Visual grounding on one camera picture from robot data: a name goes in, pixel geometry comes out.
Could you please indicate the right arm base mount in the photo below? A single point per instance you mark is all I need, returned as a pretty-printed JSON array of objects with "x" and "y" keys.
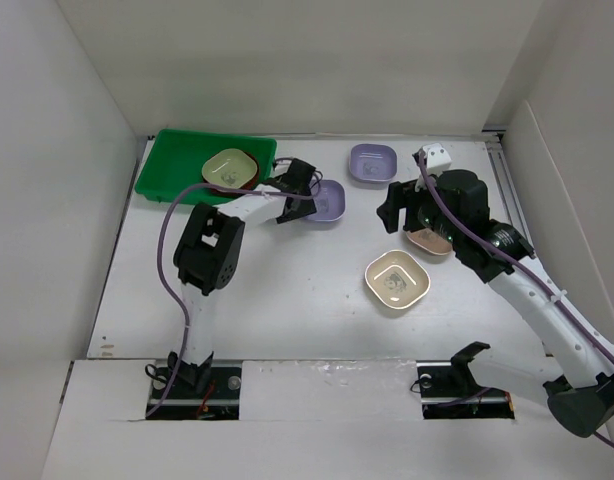
[{"x": 444, "y": 396}]

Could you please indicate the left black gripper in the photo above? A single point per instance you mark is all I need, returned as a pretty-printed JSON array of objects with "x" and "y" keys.
[{"x": 304, "y": 210}]

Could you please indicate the cream square bowl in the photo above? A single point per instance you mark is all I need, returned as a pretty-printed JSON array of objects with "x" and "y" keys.
[{"x": 397, "y": 280}]

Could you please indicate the green plastic bin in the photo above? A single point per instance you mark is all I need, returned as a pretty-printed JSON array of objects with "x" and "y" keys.
[{"x": 179, "y": 159}]

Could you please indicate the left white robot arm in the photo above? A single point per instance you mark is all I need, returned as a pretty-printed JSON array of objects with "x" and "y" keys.
[{"x": 208, "y": 252}]

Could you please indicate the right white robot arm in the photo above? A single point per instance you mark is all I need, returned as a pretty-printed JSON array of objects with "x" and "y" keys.
[{"x": 576, "y": 381}]

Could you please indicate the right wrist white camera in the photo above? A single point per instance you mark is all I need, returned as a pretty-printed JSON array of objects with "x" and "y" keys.
[{"x": 435, "y": 157}]

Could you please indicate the green square bowl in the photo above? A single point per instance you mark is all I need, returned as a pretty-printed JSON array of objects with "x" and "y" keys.
[{"x": 230, "y": 170}]

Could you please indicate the purple square bowl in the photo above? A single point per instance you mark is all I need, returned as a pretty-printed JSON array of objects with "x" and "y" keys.
[
  {"x": 329, "y": 200},
  {"x": 373, "y": 163}
]

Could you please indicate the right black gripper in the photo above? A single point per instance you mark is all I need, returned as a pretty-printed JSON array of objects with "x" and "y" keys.
[{"x": 401, "y": 195}]

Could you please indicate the pink square bowl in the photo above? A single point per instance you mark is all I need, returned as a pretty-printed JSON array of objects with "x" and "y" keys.
[{"x": 430, "y": 242}]

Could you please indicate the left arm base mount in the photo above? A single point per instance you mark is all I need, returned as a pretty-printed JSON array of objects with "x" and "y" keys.
[{"x": 218, "y": 401}]

